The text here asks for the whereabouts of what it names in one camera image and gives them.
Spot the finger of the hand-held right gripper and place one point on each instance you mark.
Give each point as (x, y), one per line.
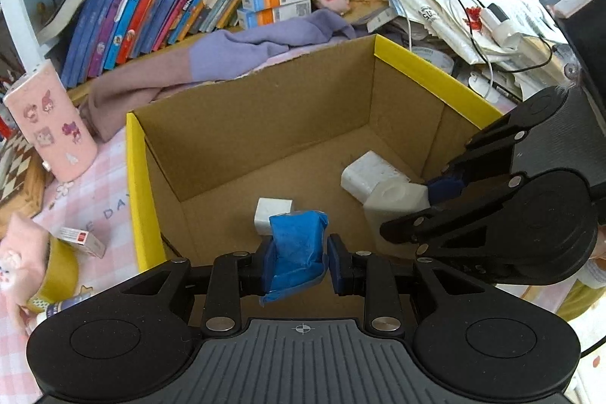
(426, 224)
(445, 188)

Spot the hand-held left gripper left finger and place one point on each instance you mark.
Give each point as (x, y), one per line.
(268, 271)

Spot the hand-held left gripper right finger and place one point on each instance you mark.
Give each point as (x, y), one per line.
(336, 266)

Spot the blue tissue packet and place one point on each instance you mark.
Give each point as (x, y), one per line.
(298, 252)

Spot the small white charger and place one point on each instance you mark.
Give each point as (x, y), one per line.
(272, 214)

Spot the yellow cardboard box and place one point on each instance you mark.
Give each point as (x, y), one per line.
(284, 134)

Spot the small white red-label box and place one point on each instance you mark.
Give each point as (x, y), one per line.
(78, 239)

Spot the yellow tape roll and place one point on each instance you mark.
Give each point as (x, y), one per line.
(61, 266)

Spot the pink plush glove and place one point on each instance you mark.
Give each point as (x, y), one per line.
(21, 252)

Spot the white handheld device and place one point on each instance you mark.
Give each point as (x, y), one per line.
(504, 30)

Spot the red knot ornament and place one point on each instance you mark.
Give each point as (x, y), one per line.
(473, 18)

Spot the pile of papers and bags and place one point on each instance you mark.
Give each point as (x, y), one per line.
(426, 6)

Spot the purple and mauve cloth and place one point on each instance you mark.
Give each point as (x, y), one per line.
(213, 53)

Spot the pink sticker pen holder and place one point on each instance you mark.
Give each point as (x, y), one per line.
(52, 124)

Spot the wooden chessboard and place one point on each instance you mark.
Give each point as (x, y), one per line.
(14, 177)

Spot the thick white book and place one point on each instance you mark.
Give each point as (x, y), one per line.
(66, 11)

